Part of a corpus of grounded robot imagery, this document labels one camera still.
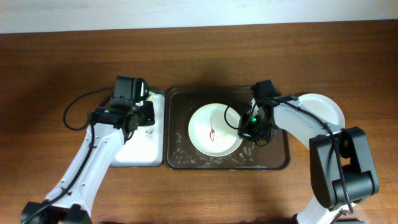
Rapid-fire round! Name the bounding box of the black cable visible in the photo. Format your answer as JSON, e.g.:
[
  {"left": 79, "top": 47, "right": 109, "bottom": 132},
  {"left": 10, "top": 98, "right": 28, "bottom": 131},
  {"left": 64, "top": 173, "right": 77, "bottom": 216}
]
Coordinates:
[
  {"left": 63, "top": 87, "right": 115, "bottom": 131},
  {"left": 223, "top": 101, "right": 252, "bottom": 131}
]

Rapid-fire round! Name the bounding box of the small white black-rimmed tray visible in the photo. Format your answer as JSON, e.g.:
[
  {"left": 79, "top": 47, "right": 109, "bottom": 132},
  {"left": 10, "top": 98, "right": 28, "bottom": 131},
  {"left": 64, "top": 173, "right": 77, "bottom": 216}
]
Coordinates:
[{"left": 110, "top": 90, "right": 165, "bottom": 167}]

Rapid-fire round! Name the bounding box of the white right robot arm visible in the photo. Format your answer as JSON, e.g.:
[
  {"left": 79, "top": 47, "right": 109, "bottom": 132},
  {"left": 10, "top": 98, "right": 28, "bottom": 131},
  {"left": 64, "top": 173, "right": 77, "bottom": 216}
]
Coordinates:
[{"left": 238, "top": 95, "right": 380, "bottom": 223}]

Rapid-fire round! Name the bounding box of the cream white plate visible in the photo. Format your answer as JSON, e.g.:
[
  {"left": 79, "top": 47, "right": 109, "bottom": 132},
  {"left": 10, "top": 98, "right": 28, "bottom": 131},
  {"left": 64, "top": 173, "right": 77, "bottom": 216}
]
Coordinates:
[{"left": 188, "top": 103, "right": 243, "bottom": 157}]

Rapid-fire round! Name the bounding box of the large brown tray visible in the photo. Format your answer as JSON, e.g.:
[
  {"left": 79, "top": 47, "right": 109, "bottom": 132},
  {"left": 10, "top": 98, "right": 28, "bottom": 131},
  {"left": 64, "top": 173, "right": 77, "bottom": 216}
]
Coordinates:
[{"left": 164, "top": 86, "right": 290, "bottom": 171}]

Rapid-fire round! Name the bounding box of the right black cable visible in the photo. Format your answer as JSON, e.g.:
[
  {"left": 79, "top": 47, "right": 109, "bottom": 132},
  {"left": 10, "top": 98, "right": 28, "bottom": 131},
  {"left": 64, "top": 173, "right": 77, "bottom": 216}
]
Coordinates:
[{"left": 223, "top": 101, "right": 252, "bottom": 131}]

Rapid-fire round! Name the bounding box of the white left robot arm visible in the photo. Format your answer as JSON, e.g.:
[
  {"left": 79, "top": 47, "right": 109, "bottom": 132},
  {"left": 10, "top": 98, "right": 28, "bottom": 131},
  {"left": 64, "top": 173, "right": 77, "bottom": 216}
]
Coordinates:
[{"left": 21, "top": 101, "right": 155, "bottom": 223}]

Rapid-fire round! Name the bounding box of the left black cable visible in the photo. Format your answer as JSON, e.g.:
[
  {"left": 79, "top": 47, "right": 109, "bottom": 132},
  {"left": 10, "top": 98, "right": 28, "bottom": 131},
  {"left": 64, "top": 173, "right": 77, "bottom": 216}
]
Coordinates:
[{"left": 63, "top": 87, "right": 115, "bottom": 131}]

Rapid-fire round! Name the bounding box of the pale green plate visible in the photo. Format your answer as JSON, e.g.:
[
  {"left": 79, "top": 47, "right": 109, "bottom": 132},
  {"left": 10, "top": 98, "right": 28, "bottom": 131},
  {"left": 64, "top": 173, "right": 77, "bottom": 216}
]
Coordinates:
[{"left": 298, "top": 93, "right": 346, "bottom": 128}]

